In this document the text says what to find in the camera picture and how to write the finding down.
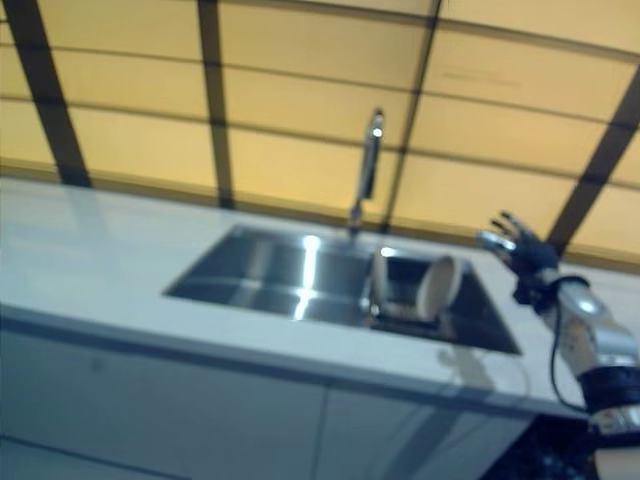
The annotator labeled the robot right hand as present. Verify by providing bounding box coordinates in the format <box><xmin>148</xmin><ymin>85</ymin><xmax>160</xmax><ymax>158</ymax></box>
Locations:
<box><xmin>477</xmin><ymin>209</ymin><xmax>559</xmax><ymax>306</ymax></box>

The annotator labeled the round cream plate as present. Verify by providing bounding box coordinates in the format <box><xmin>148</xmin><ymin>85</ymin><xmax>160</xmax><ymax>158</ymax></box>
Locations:
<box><xmin>416</xmin><ymin>254</ymin><xmax>462</xmax><ymax>322</ymax></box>
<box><xmin>368</xmin><ymin>246</ymin><xmax>397</xmax><ymax>315</ymax></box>

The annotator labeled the black dish drying rack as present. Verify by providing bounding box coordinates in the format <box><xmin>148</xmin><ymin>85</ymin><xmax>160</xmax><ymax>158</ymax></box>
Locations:
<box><xmin>368</xmin><ymin>252</ymin><xmax>454</xmax><ymax>332</ymax></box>

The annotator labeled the chrome kitchen faucet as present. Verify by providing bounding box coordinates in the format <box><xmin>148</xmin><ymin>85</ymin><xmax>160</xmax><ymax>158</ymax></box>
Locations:
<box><xmin>346</xmin><ymin>106</ymin><xmax>387</xmax><ymax>240</ymax></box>

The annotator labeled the white cabinet door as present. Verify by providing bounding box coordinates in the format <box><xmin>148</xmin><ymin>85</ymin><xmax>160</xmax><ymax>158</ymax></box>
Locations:
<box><xmin>319</xmin><ymin>383</ymin><xmax>534</xmax><ymax>480</ymax></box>
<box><xmin>0</xmin><ymin>324</ymin><xmax>332</xmax><ymax>480</ymax></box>

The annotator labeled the stainless steel sink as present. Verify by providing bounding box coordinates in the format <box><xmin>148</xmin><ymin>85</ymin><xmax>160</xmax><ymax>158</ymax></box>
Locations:
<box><xmin>161</xmin><ymin>223</ymin><xmax>524</xmax><ymax>357</ymax></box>

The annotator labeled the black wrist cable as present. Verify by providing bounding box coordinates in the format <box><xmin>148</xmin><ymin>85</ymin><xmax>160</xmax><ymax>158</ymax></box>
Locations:
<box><xmin>548</xmin><ymin>279</ymin><xmax>594</xmax><ymax>412</ymax></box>

